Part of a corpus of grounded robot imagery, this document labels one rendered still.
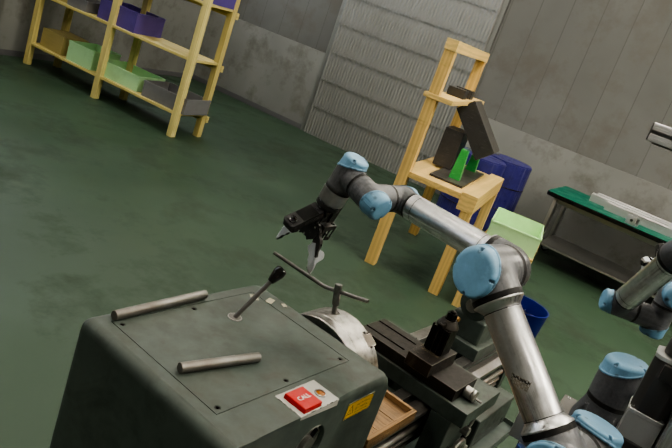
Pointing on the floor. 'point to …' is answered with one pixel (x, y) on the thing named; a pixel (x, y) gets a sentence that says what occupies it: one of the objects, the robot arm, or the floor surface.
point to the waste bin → (536, 314)
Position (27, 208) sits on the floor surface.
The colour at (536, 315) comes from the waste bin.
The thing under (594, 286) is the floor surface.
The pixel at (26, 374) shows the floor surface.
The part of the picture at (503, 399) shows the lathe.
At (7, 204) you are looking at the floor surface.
